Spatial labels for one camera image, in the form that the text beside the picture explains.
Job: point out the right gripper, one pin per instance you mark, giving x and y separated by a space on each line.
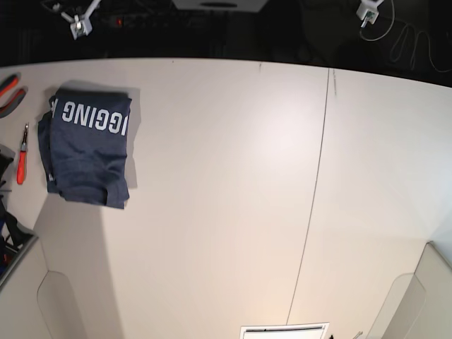
78 17

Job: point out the dark blue t-shirt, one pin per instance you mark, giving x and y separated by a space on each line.
83 146

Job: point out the white vent panel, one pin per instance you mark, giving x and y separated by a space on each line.
302 331

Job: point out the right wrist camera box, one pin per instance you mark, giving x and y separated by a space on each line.
81 28

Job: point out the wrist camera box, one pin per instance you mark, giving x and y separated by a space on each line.
81 28
368 12

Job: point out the orange handled pliers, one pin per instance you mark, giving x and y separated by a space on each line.
9 86

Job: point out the orange handled screwdriver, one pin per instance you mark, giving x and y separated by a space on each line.
21 170

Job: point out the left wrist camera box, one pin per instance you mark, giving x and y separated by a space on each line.
368 12

